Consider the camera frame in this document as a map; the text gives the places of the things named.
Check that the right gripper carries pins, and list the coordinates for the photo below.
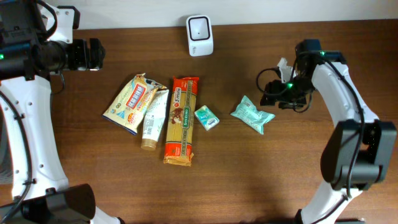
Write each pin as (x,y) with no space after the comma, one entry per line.
(282,102)

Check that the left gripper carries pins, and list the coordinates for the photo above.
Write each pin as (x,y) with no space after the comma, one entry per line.
(84,61)

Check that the teal snack pouch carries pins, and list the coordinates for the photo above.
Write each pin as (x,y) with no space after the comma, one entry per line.
(247,112)

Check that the small teal tissue pack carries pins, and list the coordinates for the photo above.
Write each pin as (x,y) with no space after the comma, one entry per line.
(206,117)

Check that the white tube with gold cap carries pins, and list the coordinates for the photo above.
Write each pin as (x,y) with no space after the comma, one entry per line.
(154,120)

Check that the orange spaghetti pasta packet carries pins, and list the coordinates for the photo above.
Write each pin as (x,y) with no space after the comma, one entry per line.
(178,144)

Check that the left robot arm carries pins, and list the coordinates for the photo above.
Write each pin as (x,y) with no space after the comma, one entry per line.
(36,41)

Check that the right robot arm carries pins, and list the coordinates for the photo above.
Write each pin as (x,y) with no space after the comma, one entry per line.
(360,148)

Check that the white barcode scanner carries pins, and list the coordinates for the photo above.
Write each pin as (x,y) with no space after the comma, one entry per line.
(199,35)

